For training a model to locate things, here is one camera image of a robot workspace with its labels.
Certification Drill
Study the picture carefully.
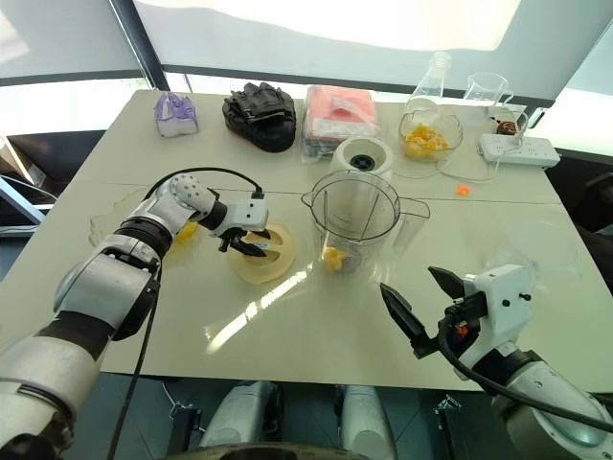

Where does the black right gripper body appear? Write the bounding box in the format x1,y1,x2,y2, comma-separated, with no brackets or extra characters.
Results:
411,290,489,359

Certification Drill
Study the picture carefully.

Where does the dark window frame post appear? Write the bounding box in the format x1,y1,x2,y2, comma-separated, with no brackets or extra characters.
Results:
107,0,170,92

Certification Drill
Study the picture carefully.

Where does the round glass bowl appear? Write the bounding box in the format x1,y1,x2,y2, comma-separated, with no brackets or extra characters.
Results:
398,110,465,165

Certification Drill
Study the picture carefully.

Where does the cream blender lid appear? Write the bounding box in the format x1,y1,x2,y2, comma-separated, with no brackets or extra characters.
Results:
226,218,299,288

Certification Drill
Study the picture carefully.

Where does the thin white power cord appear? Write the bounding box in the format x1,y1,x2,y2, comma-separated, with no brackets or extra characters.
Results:
438,142,502,184

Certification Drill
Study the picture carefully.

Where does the black glove pile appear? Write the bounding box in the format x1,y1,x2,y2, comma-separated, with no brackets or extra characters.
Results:
221,81,297,154

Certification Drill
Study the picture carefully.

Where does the purple and white pouch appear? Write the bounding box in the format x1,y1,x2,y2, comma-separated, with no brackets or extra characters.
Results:
154,92,200,139

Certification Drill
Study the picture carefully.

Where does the grey metal stand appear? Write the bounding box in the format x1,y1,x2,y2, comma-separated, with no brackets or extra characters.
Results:
0,136,57,232

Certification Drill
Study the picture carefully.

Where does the empty clear plastic bowl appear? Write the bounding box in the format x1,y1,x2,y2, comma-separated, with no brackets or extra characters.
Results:
483,218,584,289

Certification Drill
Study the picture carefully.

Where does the clear blender jar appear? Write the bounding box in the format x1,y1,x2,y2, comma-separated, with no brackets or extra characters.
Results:
300,170,431,278

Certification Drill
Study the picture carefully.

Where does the white blender base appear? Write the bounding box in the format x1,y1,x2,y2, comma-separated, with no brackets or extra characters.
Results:
329,136,395,182

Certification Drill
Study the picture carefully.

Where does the clear glass handled cup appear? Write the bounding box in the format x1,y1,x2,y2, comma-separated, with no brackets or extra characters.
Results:
486,104,531,141

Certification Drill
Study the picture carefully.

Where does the pink packet stack in plastic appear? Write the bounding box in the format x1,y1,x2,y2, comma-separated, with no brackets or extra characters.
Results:
301,84,384,162

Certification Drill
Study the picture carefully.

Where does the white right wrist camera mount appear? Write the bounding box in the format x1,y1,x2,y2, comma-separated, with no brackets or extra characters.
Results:
454,263,534,370

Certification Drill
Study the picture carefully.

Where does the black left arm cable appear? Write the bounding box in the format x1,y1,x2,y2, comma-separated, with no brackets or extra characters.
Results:
105,166,265,460

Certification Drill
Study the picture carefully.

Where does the clear glass conical flask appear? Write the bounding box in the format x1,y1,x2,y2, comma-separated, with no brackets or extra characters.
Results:
406,51,454,114

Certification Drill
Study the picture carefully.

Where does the scalloped glass bowl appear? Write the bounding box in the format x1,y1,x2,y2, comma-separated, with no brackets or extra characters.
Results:
89,187,203,264

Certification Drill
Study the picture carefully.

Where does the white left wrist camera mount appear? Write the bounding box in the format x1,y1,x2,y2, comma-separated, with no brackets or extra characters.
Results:
223,195,270,237

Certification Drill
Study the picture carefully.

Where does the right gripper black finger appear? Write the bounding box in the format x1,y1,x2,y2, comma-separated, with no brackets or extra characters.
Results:
427,265,466,302
378,282,428,345

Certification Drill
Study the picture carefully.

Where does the white power strip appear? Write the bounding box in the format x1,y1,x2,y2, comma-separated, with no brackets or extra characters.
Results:
478,133,561,168

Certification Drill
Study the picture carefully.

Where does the clear glass beaker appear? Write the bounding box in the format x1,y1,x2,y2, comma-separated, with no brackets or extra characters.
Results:
463,71,515,109

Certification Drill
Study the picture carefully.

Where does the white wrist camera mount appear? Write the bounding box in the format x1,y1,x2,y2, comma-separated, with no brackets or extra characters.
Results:
223,195,270,237
454,263,534,370

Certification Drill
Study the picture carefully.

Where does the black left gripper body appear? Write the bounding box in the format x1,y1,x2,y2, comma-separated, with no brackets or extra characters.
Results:
209,225,248,254

